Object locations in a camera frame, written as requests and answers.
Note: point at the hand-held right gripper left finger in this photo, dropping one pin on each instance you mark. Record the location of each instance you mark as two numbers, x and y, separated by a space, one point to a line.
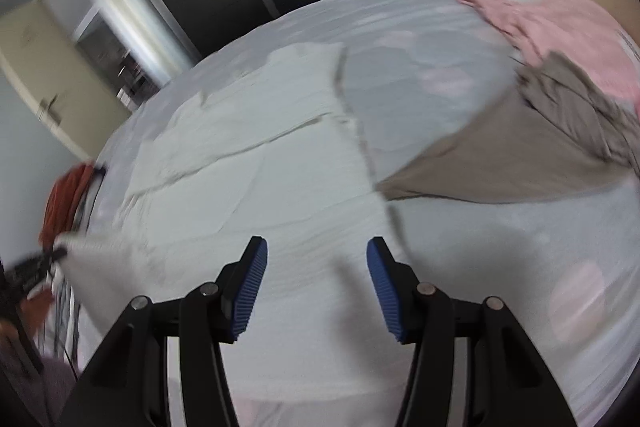
250 292

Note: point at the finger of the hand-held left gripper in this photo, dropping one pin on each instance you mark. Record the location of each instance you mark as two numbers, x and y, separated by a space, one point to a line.
42 259

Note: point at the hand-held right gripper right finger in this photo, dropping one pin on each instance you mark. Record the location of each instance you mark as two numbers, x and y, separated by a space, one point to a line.
382 292

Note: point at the white crinkle cotton garment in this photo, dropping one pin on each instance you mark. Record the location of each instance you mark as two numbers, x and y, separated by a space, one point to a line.
250 167

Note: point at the stack of folded clothes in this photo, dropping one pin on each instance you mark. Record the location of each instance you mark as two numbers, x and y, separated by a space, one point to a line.
65 307

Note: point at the rust orange folded sweater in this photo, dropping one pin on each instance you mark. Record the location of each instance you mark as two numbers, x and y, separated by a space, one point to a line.
62 202

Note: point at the purple fleece cloth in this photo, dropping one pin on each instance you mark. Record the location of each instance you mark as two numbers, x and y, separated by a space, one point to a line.
55 392

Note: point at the taupe garment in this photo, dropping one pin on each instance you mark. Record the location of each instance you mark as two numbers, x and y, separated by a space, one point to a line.
500 152

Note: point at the cream room door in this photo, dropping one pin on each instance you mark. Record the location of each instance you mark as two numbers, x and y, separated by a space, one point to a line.
45 57

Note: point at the bed with pink-dotted grey sheet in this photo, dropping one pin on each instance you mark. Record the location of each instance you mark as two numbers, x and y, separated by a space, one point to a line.
425 72

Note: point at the pink cat print pillow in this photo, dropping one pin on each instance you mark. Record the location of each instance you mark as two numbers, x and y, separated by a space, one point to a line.
550 17

